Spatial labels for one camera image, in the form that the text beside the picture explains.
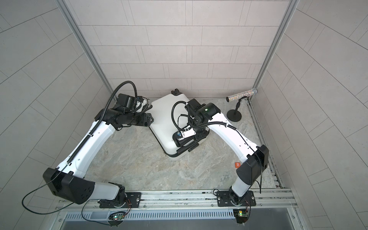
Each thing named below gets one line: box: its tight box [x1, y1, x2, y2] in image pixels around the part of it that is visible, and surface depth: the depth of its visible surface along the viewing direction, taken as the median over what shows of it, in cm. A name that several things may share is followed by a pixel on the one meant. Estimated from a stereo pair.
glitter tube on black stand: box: [226, 87, 259, 122], surface depth 91 cm
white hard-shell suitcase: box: [149, 90, 210, 157], surface depth 76 cm
